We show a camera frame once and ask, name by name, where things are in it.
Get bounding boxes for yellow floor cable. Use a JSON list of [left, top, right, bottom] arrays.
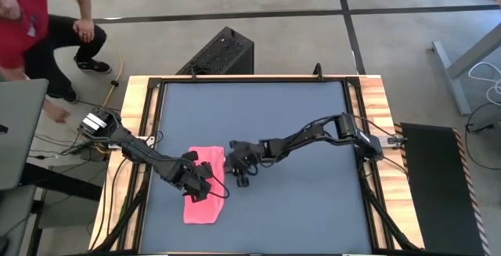
[[102, 50, 124, 109]]

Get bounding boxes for wooden desk grey legs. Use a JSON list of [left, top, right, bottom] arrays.
[[432, 0, 501, 117]]

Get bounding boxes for white floor cable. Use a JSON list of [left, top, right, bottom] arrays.
[[467, 61, 501, 106]]

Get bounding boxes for person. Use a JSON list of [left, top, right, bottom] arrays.
[[0, 0, 114, 124]]

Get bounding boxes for black diagonal frame strut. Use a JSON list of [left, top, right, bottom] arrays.
[[90, 185, 153, 254], [358, 161, 423, 254]]

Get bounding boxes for black floor cable bundle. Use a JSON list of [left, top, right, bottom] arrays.
[[29, 130, 118, 164]]

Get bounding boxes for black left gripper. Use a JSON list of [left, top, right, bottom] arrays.
[[158, 150, 213, 204]]

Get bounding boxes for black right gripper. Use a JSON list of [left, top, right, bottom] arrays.
[[225, 140, 272, 189]]

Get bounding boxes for pink terry towel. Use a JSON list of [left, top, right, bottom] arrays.
[[182, 145, 227, 225]]

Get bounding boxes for black computer case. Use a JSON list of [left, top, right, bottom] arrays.
[[175, 26, 255, 76]]

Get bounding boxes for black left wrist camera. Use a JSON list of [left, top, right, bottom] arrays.
[[197, 160, 214, 179]]

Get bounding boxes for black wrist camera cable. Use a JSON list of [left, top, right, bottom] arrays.
[[205, 174, 231, 200]]

